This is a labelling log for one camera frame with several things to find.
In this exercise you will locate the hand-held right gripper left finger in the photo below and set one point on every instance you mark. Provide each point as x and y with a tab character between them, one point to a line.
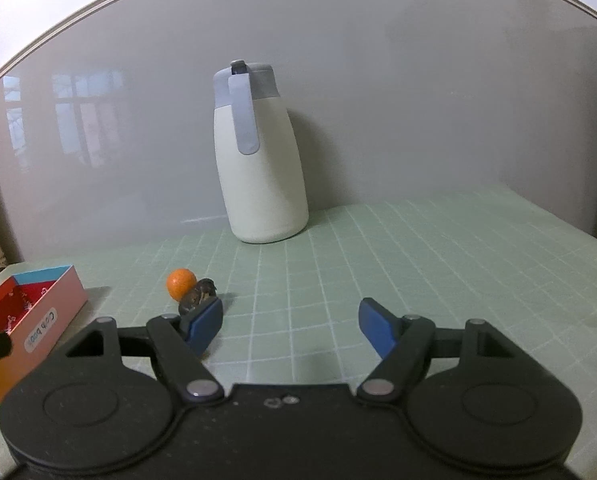
206	322

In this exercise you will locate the red cardboard box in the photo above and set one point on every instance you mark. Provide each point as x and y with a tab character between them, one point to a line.
53	310

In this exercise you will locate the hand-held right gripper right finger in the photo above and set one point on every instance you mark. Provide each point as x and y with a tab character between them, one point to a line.
376	325

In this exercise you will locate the cream thermos jug grey lid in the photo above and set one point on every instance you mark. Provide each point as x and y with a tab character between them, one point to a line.
261	175

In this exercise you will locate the brown walnut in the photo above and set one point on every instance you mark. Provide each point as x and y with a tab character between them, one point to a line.
198	297

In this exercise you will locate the green grid table mat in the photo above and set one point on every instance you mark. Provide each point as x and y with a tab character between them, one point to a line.
428	260

